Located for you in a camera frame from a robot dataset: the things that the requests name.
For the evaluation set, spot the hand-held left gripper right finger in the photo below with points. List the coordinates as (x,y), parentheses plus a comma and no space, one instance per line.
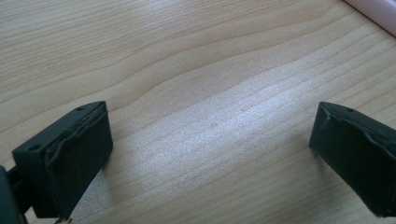
(355,155)

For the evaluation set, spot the pale pink toothbrush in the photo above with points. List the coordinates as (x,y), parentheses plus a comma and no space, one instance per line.
(378,12)

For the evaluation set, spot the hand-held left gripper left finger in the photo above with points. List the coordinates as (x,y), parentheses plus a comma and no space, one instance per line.
(68,158)

